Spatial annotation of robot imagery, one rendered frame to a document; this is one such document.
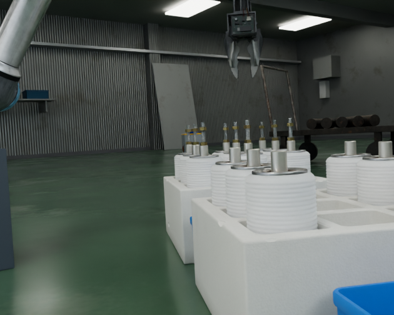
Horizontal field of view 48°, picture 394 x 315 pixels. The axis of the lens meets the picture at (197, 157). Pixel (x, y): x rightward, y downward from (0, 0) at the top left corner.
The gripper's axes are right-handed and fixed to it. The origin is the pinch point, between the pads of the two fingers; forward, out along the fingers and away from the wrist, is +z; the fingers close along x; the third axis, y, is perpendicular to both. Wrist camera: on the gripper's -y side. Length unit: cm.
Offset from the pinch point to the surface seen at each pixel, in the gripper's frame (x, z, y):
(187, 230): -14.7, 38.1, 13.8
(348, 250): 14, 31, 61
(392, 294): 19, 36, 62
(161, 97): -237, -79, -941
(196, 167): -12.6, 23.5, 8.8
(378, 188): 23, 26, 41
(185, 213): -15.0, 33.9, 13.9
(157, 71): -245, -144, -949
